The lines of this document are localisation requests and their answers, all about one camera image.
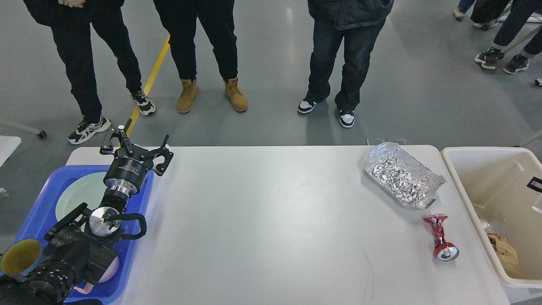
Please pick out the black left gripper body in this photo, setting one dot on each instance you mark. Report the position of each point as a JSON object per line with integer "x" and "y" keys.
{"x": 127, "y": 173}

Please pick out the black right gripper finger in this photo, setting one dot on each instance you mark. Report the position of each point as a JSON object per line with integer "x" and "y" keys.
{"x": 535, "y": 184}

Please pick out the mint green plate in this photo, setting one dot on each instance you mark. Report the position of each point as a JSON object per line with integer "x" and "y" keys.
{"x": 88, "y": 189}

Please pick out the brown paper ball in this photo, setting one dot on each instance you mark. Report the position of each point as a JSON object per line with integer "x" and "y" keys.
{"x": 506, "y": 254}

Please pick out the crushed red soda can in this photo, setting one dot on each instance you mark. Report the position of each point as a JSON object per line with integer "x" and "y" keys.
{"x": 444, "y": 251}

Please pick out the teal mug yellow inside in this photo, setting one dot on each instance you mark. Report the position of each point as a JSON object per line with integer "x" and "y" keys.
{"x": 22, "y": 256}

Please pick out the aluminium foil sheet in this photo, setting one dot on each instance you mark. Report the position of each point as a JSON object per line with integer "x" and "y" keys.
{"x": 412, "y": 184}

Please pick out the aluminium foil tray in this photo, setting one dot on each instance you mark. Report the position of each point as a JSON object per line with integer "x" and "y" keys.
{"x": 492, "y": 222}

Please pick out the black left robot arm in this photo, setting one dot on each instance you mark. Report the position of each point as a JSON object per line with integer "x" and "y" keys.
{"x": 80, "y": 246}

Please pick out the beige plastic bin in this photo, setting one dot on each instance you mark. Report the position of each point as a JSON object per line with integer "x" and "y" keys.
{"x": 497, "y": 179}

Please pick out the white side table corner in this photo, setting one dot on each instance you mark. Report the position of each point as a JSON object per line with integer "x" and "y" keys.
{"x": 8, "y": 145}

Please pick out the person in black at left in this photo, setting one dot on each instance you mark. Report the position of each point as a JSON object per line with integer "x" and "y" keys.
{"x": 71, "y": 22}

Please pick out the person in background with sneakers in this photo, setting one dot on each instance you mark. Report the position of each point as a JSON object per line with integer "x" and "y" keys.
{"x": 520, "y": 12}

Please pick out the seated person at far right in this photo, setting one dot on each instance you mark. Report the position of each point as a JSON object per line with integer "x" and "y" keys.
{"x": 485, "y": 13}

